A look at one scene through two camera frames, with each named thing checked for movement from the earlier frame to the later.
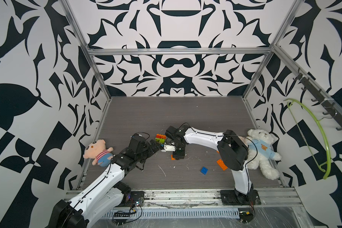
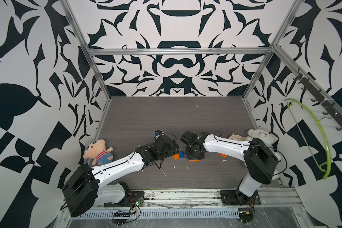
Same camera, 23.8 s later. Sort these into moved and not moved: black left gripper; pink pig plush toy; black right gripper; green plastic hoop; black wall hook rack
Moved: black left gripper; black right gripper
Not moved: pink pig plush toy; green plastic hoop; black wall hook rack
